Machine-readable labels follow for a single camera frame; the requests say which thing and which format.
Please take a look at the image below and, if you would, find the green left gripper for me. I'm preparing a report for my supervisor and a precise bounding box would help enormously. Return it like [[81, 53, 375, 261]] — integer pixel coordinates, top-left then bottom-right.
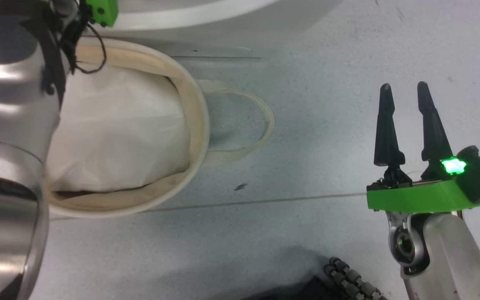
[[85, 0, 118, 28]]

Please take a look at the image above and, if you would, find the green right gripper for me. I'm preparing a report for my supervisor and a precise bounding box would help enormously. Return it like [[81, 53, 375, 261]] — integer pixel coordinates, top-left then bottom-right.
[[366, 82, 480, 212]]

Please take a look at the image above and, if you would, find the white front-load washing machine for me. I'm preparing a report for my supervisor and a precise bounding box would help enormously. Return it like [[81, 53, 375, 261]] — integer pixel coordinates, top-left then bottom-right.
[[77, 0, 345, 59]]

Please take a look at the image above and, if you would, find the white basket liner cloth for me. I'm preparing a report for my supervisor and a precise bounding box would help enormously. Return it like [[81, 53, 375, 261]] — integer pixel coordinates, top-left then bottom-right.
[[46, 65, 190, 193]]

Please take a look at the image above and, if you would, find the cream canvas laundry basket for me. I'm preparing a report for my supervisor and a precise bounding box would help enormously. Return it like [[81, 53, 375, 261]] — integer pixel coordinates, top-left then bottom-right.
[[44, 37, 275, 219]]

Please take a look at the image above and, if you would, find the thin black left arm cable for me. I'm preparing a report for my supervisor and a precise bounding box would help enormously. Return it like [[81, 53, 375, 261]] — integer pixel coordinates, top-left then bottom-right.
[[59, 0, 107, 96]]

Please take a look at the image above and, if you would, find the black segmented cable conduit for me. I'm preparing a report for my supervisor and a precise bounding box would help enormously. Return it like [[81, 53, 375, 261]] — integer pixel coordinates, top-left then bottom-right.
[[323, 257, 387, 300]]

